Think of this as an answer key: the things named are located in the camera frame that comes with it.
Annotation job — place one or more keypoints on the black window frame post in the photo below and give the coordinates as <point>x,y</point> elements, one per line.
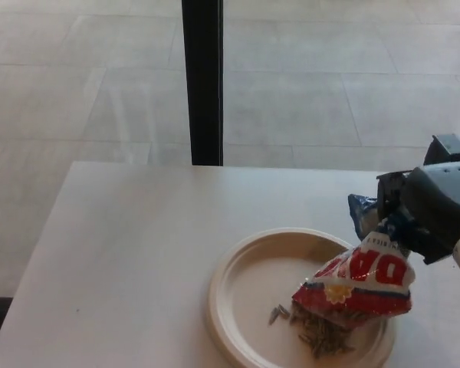
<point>203,84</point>

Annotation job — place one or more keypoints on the sunflower seed pile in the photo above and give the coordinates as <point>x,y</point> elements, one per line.
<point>322,337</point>

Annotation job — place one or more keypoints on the beige round paper plate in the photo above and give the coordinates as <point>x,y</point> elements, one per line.
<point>253,283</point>

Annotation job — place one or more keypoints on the red blue sunflower seed bag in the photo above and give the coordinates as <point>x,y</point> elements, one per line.
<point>364,283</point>

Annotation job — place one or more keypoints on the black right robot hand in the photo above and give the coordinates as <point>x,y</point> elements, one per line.
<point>437,207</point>

